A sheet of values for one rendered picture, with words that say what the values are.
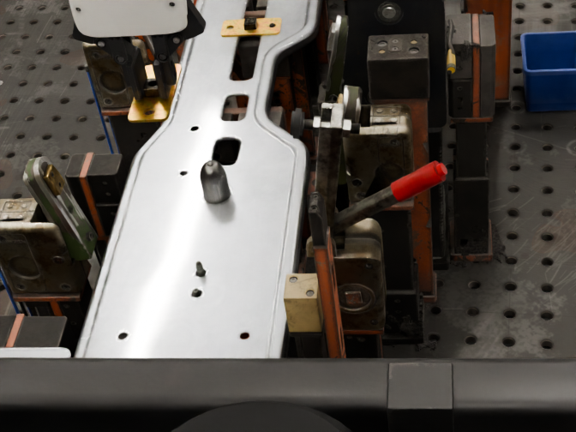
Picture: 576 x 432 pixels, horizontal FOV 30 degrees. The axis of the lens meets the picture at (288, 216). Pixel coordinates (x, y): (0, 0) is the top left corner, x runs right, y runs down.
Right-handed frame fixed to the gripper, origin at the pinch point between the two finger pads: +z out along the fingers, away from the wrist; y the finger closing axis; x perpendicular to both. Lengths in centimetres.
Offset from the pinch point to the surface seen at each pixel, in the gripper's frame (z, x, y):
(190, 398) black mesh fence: -27, 57, -18
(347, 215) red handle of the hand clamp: 18.4, 0.5, -16.7
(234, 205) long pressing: 27.2, -10.8, -2.2
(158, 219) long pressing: 27.1, -8.8, 6.5
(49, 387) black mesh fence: -27, 56, -13
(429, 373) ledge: -28, 56, -26
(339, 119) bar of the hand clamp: 5.8, 0.6, -17.0
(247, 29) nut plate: 27, -46, 0
